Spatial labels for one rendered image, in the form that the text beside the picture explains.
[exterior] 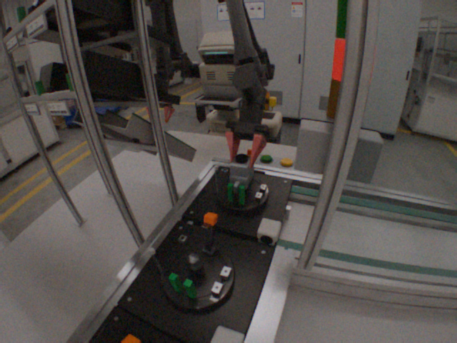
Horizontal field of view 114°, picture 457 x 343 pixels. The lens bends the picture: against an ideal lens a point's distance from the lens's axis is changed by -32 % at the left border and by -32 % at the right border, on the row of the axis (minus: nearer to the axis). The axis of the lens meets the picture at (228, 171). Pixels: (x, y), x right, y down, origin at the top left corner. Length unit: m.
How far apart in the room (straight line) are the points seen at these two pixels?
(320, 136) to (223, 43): 0.89
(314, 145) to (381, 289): 0.35
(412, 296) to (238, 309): 0.38
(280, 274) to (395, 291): 0.26
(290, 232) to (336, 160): 0.33
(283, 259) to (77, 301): 0.52
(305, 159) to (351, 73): 0.14
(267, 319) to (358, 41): 0.42
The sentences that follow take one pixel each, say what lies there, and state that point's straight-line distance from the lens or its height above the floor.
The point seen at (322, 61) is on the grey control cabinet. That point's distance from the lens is 3.41.
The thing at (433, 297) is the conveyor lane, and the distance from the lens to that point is 0.62.
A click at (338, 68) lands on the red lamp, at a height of 1.33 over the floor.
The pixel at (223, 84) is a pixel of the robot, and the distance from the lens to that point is 1.23.
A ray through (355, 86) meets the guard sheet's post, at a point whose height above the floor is 1.31.
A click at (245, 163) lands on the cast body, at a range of 0.51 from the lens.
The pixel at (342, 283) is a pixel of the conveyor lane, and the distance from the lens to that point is 0.52.
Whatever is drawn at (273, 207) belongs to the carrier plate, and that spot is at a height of 0.97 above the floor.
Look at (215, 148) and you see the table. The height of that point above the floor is 0.86.
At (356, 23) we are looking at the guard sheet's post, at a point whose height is 1.38.
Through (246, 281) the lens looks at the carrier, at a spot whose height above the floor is 0.97.
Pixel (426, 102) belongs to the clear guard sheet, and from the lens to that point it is 0.30.
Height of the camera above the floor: 1.36
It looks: 35 degrees down
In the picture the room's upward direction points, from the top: 3 degrees counter-clockwise
